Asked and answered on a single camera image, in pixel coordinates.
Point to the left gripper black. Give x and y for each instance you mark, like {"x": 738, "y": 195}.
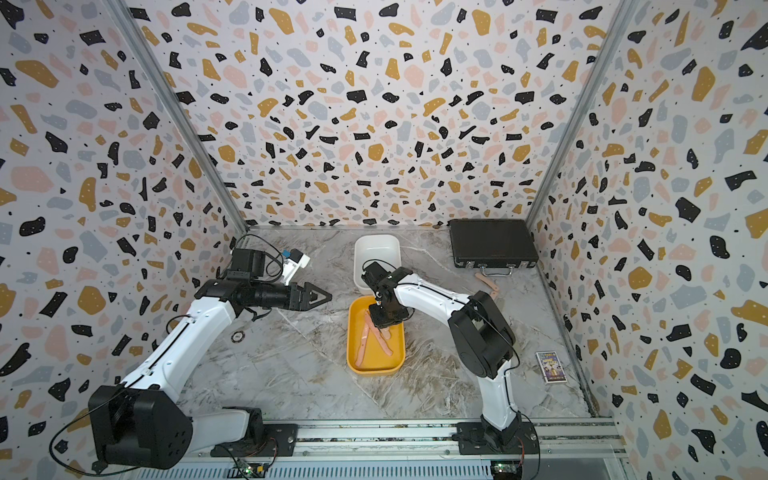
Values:
{"x": 298, "y": 304}

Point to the yellow storage box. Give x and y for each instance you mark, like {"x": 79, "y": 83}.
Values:
{"x": 371, "y": 351}

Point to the black carrying case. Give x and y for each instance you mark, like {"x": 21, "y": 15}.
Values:
{"x": 492, "y": 244}

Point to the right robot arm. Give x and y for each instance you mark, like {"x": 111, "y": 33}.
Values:
{"x": 482, "y": 337}

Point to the circuit board with wires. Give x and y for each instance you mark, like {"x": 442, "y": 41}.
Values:
{"x": 249, "y": 470}

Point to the white storage box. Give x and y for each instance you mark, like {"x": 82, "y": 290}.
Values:
{"x": 382, "y": 248}

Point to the colourful card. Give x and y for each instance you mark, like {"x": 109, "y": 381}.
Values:
{"x": 551, "y": 367}

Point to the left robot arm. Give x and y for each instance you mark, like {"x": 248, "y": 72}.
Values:
{"x": 138, "y": 422}

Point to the aluminium mounting rail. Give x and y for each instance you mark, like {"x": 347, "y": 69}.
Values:
{"x": 570, "y": 448}

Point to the long pink fruit knife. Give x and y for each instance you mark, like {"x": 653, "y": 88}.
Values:
{"x": 360, "y": 354}

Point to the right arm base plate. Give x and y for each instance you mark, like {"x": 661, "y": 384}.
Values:
{"x": 479, "y": 438}

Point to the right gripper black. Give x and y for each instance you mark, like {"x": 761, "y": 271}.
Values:
{"x": 378, "y": 323}

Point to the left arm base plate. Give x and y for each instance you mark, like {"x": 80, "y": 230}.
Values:
{"x": 272, "y": 439}

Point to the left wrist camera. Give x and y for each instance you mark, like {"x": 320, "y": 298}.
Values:
{"x": 293, "y": 261}

